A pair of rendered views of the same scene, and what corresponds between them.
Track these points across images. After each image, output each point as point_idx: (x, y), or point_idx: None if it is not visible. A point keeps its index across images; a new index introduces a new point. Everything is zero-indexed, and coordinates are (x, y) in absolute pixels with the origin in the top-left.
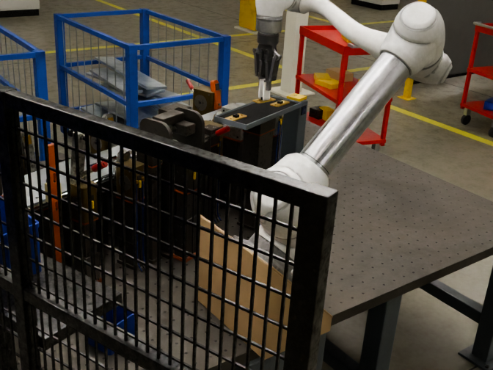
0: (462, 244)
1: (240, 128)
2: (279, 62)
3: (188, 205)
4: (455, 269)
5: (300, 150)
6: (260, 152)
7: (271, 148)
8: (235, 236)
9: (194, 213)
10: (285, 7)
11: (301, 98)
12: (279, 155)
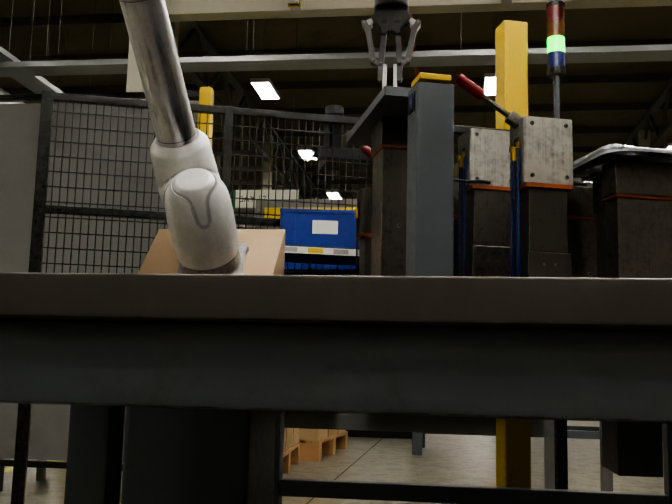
0: None
1: (356, 144)
2: (365, 31)
3: (360, 258)
4: None
5: (412, 195)
6: (373, 186)
7: (381, 182)
8: (243, 243)
9: (363, 273)
10: None
11: (413, 81)
12: (518, 242)
